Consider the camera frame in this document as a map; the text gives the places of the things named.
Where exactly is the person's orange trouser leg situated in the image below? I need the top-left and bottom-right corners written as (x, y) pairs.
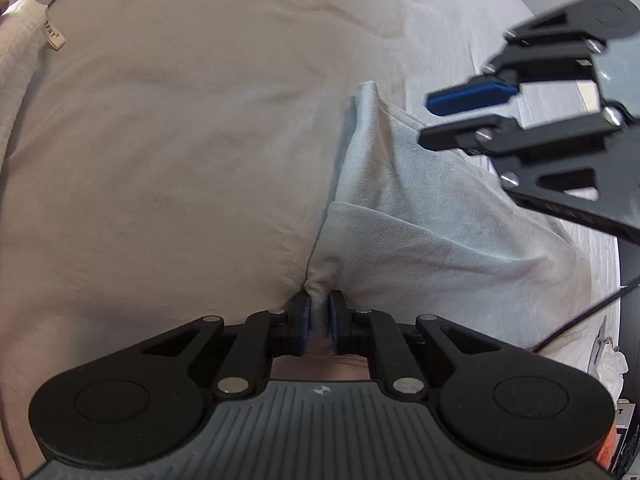
top-left (597, 439), bottom-right (622, 477)

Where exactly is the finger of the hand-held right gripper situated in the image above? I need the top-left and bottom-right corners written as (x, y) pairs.
top-left (419, 106), bottom-right (635, 197)
top-left (426, 6), bottom-right (607, 116)

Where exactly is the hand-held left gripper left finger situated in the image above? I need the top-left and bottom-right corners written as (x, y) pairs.
top-left (119, 292), bottom-right (314, 402)

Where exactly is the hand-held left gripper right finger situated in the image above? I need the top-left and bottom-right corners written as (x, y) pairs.
top-left (327, 290), bottom-right (522, 402)

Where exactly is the light blue cotton garment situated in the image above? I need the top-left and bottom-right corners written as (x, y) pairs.
top-left (305, 80), bottom-right (601, 361)

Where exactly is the row of folded clothes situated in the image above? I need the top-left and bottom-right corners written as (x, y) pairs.
top-left (0, 0), bottom-right (87, 171)

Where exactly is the white crumpled tissue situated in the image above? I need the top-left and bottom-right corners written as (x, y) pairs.
top-left (597, 337), bottom-right (629, 377)

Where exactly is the black cable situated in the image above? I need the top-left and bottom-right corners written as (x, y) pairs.
top-left (532, 277), bottom-right (640, 354)

